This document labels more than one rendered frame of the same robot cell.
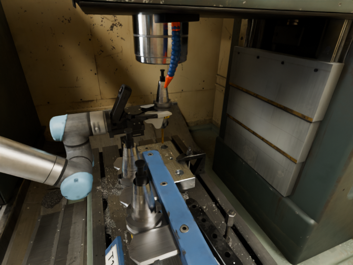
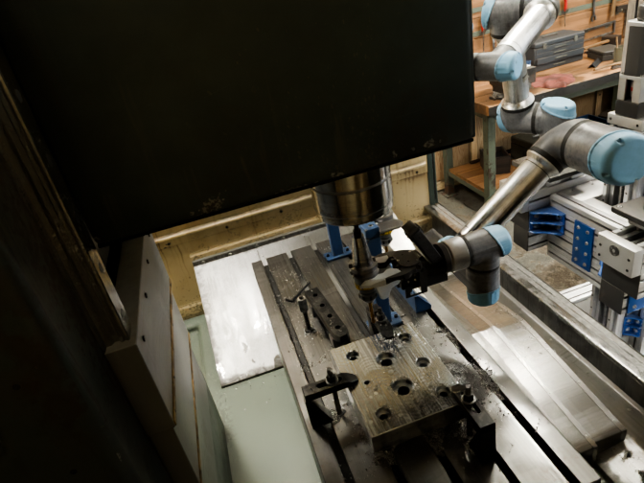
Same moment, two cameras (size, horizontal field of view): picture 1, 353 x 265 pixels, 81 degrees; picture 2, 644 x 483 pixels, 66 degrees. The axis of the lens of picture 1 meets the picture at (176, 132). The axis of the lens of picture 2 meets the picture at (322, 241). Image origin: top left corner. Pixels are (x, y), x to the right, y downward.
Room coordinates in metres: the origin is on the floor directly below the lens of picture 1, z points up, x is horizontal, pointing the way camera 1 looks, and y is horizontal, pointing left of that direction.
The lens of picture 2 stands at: (1.56, 0.13, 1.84)
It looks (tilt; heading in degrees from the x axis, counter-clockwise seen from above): 29 degrees down; 190
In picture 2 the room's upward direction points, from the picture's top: 12 degrees counter-clockwise
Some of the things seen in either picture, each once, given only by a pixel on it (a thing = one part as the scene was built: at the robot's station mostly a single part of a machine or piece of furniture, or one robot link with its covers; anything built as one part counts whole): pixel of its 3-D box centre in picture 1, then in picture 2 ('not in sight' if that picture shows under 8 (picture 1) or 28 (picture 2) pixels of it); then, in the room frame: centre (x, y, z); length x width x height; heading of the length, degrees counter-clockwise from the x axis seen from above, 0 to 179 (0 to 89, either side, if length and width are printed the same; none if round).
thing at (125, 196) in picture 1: (137, 194); not in sight; (0.30, 0.07, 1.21); 0.07 x 0.05 x 0.01; 111
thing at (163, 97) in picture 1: (162, 91); (360, 249); (0.67, 0.05, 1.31); 0.04 x 0.04 x 0.07
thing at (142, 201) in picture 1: (142, 196); not in sight; (0.25, 0.05, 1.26); 0.04 x 0.04 x 0.07
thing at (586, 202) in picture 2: not in sight; (613, 240); (-0.06, 0.89, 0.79); 0.36 x 0.27 x 0.85; 22
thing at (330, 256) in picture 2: not in sight; (331, 219); (0.01, -0.10, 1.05); 0.10 x 0.05 x 0.30; 111
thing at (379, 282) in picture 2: (153, 112); (381, 287); (0.69, 0.08, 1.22); 0.09 x 0.03 x 0.06; 124
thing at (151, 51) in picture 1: (161, 39); (350, 180); (0.67, 0.05, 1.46); 0.16 x 0.16 x 0.12
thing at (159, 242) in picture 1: (152, 245); not in sight; (0.20, 0.03, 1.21); 0.07 x 0.05 x 0.01; 111
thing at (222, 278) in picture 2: not in sight; (322, 297); (0.06, -0.18, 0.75); 0.89 x 0.70 x 0.26; 111
